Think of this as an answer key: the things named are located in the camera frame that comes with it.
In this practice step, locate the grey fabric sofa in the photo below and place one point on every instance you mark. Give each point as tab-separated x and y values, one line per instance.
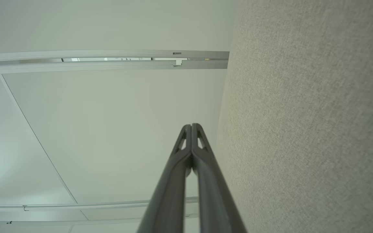
303	113

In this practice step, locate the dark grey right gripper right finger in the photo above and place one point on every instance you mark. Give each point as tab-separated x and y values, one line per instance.
215	200

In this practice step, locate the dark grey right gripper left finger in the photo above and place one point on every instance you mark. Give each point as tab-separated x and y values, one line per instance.
170	194

